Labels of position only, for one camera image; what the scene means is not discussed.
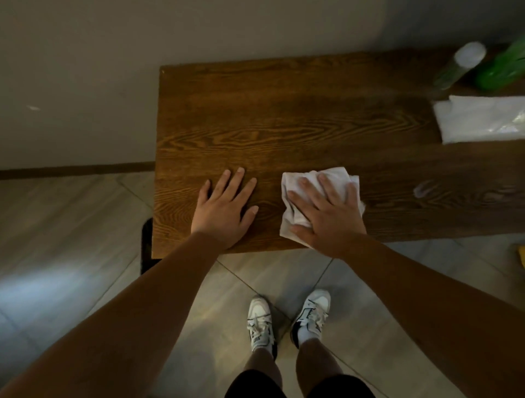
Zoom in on person's right leg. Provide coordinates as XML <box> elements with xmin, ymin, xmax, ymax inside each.
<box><xmin>295</xmin><ymin>326</ymin><xmax>344</xmax><ymax>397</ymax></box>

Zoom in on white capped spray can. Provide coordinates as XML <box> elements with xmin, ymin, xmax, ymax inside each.
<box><xmin>432</xmin><ymin>41</ymin><xmax>487</xmax><ymax>91</ymax></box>

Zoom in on black shorts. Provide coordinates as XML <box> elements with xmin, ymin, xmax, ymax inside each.
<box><xmin>224</xmin><ymin>368</ymin><xmax>376</xmax><ymax>398</ymax></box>

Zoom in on person's left white sneaker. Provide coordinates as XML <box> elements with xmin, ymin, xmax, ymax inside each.
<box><xmin>246</xmin><ymin>295</ymin><xmax>279</xmax><ymax>362</ymax></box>

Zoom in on green plastic bottle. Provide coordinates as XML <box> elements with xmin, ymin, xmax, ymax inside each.
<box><xmin>473</xmin><ymin>34</ymin><xmax>525</xmax><ymax>92</ymax></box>

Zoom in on black table leg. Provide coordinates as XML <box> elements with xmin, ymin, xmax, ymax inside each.
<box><xmin>140</xmin><ymin>218</ymin><xmax>161</xmax><ymax>276</ymax></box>

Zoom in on person's right hand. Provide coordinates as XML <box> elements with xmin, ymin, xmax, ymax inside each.
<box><xmin>286</xmin><ymin>172</ymin><xmax>368</xmax><ymax>260</ymax></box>

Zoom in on person's right white sneaker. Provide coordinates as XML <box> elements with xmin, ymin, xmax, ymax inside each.
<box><xmin>290</xmin><ymin>289</ymin><xmax>331</xmax><ymax>349</ymax></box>

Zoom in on person's leg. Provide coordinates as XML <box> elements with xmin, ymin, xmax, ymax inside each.
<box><xmin>295</xmin><ymin>326</ymin><xmax>344</xmax><ymax>397</ymax></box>
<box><xmin>244</xmin><ymin>347</ymin><xmax>284</xmax><ymax>388</ymax></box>

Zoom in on person's left hand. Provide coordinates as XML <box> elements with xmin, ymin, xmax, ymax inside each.
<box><xmin>191</xmin><ymin>167</ymin><xmax>260</xmax><ymax>251</ymax></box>

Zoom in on white wiping cloth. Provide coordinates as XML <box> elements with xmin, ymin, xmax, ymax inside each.
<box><xmin>279</xmin><ymin>166</ymin><xmax>366</xmax><ymax>249</ymax></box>

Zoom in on person's left forearm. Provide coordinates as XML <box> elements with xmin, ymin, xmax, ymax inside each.
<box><xmin>0</xmin><ymin>232</ymin><xmax>227</xmax><ymax>398</ymax></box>

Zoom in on dark wooden baseboard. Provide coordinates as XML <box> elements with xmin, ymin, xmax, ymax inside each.
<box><xmin>0</xmin><ymin>161</ymin><xmax>156</xmax><ymax>180</ymax></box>

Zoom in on person's white sneaker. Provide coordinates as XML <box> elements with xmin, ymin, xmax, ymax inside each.
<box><xmin>290</xmin><ymin>289</ymin><xmax>331</xmax><ymax>349</ymax></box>
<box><xmin>246</xmin><ymin>295</ymin><xmax>279</xmax><ymax>362</ymax></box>

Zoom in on person's left leg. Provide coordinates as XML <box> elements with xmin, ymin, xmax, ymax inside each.
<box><xmin>244</xmin><ymin>347</ymin><xmax>284</xmax><ymax>388</ymax></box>

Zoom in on white plastic bag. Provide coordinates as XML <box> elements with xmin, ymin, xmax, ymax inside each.
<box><xmin>433</xmin><ymin>95</ymin><xmax>525</xmax><ymax>145</ymax></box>

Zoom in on person's right forearm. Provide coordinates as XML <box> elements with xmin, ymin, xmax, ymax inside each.
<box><xmin>342</xmin><ymin>234</ymin><xmax>525</xmax><ymax>398</ymax></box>

